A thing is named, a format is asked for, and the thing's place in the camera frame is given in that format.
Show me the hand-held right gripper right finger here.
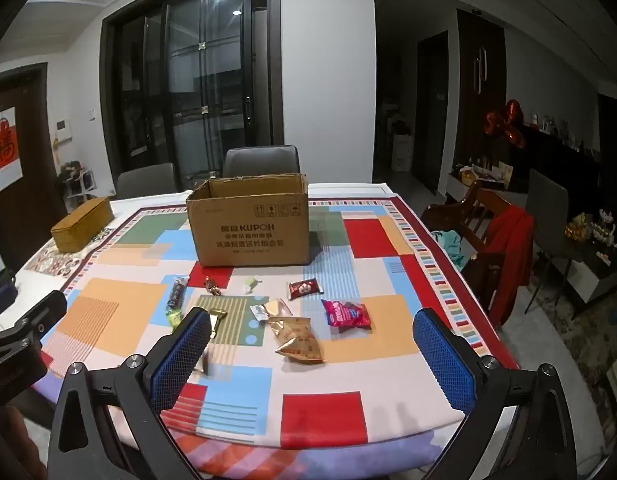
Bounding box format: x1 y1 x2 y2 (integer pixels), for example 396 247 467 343
413 307 579 480

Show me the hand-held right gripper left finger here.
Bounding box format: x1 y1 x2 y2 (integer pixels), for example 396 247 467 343
47 306 212 480

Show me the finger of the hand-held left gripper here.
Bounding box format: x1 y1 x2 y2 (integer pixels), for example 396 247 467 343
0 269 18 325
0 289 68 350

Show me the clear pale yellow snack packet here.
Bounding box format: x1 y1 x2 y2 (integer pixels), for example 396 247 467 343
249 299 294 321

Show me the large gold snack packet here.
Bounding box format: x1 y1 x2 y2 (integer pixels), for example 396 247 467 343
267 316 323 365

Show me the dark red snack packet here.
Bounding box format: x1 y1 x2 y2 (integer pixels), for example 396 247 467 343
288 279 323 300

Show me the cardboard box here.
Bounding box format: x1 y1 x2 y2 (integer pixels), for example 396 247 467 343
186 173 311 267

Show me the floral patterned table mat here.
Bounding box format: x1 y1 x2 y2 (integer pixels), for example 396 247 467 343
26 227 116 278

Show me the small gold snack packet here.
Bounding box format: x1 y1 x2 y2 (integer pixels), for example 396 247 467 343
198 307 228 376

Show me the long dark snack packet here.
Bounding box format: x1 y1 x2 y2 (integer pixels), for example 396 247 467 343
167 275 189 311

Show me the yellow woven box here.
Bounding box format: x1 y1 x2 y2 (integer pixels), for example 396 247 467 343
51 196 115 253

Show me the pink snack packet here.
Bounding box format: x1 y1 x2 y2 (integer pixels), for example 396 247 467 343
321 299 372 332

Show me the teal cloth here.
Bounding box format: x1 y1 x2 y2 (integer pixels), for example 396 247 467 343
429 230 467 270

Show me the colourful checked tablecloth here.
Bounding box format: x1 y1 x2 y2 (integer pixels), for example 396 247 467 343
16 194 522 480

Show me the brown wooden door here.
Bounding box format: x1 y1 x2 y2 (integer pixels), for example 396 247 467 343
0 62 69 271

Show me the red garment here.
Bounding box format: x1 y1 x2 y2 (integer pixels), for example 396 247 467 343
483 205 534 328

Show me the white shoe shelf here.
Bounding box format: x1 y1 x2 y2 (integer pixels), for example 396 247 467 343
56 160 96 213

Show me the red and white door poster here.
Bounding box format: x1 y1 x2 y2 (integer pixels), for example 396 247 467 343
0 106 24 192

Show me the wooden chair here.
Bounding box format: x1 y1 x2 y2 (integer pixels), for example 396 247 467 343
421 180 534 328

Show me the low white cabinet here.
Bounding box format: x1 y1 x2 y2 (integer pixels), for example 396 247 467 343
447 172 527 206

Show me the dark coffee table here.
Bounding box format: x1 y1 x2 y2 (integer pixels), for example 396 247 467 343
563 232 617 306

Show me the tall grey chair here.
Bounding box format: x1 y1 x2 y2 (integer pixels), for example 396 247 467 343
525 169 584 316

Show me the pile of oranges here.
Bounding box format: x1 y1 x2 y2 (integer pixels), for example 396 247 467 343
565 214 589 241

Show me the white figurine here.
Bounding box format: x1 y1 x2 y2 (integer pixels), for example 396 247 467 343
593 210 617 247

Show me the white paper bag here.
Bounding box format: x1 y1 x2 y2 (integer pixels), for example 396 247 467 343
391 132 414 173

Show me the wide grey dining chair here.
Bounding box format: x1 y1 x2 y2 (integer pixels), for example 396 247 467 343
222 145 301 179

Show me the dark sideboard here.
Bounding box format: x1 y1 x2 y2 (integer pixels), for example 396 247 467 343
509 122 602 196

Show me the red foil balloon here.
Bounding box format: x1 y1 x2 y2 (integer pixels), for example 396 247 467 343
485 100 528 150

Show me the dark interior door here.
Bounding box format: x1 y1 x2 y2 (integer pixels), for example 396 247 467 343
416 30 449 196

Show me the glass sliding door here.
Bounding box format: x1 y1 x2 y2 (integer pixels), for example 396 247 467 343
101 0 284 181

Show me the dark tall cabinet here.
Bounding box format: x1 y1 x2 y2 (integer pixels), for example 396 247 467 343
456 7 507 181

